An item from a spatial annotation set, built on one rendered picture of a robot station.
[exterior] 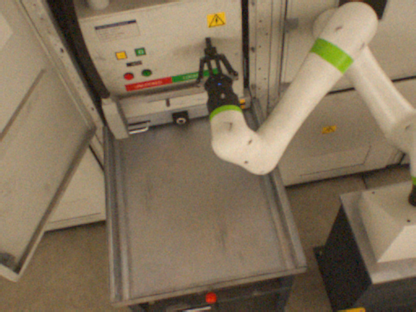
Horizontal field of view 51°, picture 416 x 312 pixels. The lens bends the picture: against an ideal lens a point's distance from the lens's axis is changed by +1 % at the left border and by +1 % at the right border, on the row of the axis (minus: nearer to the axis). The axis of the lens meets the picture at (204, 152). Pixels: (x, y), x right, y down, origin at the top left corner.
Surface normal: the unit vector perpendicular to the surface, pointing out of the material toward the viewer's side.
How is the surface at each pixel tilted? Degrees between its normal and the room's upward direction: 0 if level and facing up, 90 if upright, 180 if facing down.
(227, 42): 90
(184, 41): 90
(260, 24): 90
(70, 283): 0
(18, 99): 90
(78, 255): 0
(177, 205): 0
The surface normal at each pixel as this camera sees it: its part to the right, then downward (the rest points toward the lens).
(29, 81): 0.95, 0.20
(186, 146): -0.10, -0.52
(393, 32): 0.16, 0.83
